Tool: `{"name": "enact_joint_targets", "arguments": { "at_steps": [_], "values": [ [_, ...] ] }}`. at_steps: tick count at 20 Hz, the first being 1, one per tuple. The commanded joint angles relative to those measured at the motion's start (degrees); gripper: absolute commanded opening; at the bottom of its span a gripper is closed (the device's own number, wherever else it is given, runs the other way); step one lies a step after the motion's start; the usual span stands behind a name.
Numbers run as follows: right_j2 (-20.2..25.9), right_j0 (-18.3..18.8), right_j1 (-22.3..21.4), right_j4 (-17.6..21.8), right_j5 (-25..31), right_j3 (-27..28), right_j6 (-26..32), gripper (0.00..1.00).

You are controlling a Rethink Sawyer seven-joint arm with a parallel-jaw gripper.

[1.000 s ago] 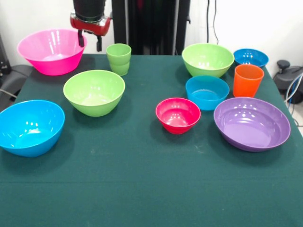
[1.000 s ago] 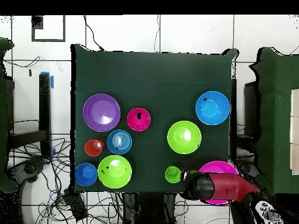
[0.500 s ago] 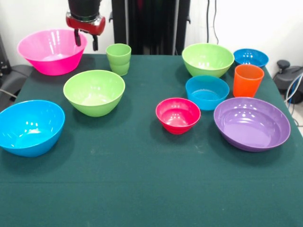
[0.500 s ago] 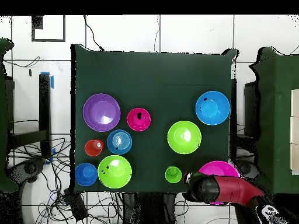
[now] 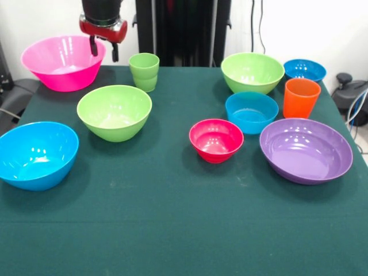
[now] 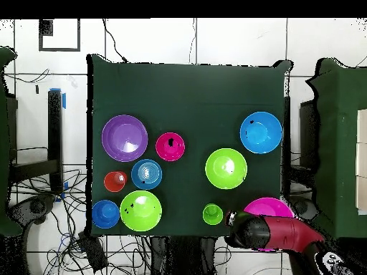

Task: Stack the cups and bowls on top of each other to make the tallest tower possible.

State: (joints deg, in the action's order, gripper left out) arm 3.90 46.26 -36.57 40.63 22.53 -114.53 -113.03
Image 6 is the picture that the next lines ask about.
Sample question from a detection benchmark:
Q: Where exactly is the wide purple plastic bowl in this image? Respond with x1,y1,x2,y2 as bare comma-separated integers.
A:
101,114,149,163

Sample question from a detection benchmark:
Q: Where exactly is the orange plastic cup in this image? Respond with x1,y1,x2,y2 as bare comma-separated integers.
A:
103,170,128,193

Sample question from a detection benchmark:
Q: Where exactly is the black metal stand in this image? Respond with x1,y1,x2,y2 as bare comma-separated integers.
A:
8,88,65,196

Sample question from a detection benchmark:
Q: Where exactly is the large pink plastic bowl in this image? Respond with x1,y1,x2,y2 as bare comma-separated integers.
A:
242,196,295,253

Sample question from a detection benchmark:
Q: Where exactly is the tangle of black cables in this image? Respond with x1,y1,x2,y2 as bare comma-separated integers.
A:
11,168,151,275

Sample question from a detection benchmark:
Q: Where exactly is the small dark blue bowl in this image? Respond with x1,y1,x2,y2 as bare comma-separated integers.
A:
91,199,120,230

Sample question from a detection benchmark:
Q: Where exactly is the black pedestal leg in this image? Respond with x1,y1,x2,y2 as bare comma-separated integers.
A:
287,194,319,220
8,194,56,227

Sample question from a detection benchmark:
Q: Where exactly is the blue straight-sided bowl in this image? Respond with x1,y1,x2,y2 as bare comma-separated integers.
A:
130,158,163,190

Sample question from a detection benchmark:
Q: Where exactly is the large light blue bowl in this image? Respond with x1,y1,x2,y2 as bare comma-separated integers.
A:
239,111,284,155

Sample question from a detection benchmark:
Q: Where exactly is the black power box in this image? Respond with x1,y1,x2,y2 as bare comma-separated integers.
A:
78,231,109,271

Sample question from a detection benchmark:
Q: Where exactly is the small crimson plastic bowl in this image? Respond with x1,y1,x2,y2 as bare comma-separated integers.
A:
155,132,186,162

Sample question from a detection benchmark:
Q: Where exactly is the dark green tablecloth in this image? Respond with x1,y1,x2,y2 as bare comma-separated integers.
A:
87,54,293,238

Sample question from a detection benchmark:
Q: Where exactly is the neighbouring green covered table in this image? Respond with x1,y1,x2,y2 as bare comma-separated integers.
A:
305,57,367,244
0,47,22,238

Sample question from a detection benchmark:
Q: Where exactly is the green plastic bowl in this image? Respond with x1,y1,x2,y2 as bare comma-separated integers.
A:
204,148,248,190
119,190,163,232

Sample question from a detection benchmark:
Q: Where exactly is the green plastic cup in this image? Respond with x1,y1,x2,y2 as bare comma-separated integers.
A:
202,203,224,226

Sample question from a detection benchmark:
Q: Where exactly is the black square floor frame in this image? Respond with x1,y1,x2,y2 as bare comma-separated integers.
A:
38,19,81,52

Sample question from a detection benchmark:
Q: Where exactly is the black camera cable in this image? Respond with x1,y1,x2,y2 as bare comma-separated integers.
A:
102,19,129,63

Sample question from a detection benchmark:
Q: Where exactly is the white box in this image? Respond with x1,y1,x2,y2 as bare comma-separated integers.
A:
355,108,367,216

